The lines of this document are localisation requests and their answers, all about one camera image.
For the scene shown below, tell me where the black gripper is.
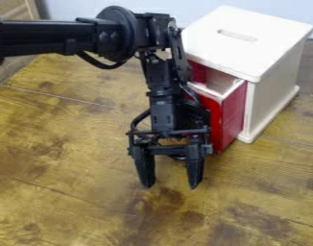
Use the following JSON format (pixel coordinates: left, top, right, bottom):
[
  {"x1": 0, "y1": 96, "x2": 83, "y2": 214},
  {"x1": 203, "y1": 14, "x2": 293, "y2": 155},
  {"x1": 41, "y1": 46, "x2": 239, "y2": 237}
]
[{"x1": 127, "y1": 90, "x2": 213, "y2": 189}]

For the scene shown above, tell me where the white wooden box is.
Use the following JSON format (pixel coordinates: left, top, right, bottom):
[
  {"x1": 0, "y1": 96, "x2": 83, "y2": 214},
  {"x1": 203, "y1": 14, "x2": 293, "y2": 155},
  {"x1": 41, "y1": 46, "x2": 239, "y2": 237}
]
[{"x1": 182, "y1": 6, "x2": 313, "y2": 143}]

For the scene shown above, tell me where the black metal drawer handle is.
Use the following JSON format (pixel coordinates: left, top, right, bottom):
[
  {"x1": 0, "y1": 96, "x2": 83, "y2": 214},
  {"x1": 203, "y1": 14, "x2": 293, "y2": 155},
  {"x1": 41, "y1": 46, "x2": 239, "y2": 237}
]
[{"x1": 130, "y1": 110, "x2": 186, "y2": 161}]

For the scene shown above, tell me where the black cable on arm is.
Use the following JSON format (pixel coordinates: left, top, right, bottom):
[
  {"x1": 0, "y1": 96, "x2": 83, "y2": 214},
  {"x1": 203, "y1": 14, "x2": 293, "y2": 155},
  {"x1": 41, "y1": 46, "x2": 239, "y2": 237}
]
[{"x1": 179, "y1": 86, "x2": 202, "y2": 107}]

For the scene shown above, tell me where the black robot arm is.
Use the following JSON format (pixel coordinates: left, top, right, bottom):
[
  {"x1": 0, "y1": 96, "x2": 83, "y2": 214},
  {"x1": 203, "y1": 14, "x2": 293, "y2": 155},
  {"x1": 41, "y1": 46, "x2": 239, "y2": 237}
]
[{"x1": 0, "y1": 6, "x2": 213, "y2": 187}]

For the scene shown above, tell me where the red wooden drawer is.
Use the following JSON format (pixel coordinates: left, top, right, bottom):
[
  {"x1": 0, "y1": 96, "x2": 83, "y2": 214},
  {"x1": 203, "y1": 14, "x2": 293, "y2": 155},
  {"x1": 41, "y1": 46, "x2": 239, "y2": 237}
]
[{"x1": 188, "y1": 61, "x2": 247, "y2": 153}]

